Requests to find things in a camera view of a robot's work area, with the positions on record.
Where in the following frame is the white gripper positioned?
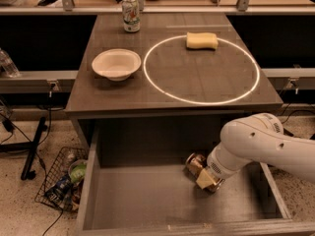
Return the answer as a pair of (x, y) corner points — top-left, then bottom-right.
(196, 145), (250, 191)

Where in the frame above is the orange soda can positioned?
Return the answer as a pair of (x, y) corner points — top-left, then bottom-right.
(185, 152), (224, 193)

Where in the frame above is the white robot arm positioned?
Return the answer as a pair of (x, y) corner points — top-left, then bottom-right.
(196, 113), (315, 192)

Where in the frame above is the grey open drawer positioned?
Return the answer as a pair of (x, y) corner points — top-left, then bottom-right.
(76, 115), (314, 236)

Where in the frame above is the green white soda can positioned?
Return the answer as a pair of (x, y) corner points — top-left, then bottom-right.
(122, 0), (140, 32)

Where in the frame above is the green lidded cup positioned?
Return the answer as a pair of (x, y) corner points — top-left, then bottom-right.
(68, 159), (87, 184)

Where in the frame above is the yellow sponge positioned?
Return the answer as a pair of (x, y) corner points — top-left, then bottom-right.
(186, 32), (219, 49)

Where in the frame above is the blue snack bag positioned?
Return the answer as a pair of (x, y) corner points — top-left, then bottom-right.
(44, 174), (72, 208)

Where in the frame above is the white paper bowl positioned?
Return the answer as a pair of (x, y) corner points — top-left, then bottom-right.
(92, 49), (142, 82)

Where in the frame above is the black stand leg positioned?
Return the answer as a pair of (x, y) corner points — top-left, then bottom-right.
(0, 117), (47, 180)

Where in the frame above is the clear plastic bottle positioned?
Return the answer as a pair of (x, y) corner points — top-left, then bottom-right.
(0, 49), (20, 78)

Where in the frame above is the black wire basket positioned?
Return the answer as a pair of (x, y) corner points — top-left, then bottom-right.
(34, 147), (88, 211)

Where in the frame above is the black cable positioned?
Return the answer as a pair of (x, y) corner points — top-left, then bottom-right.
(0, 82), (65, 236)

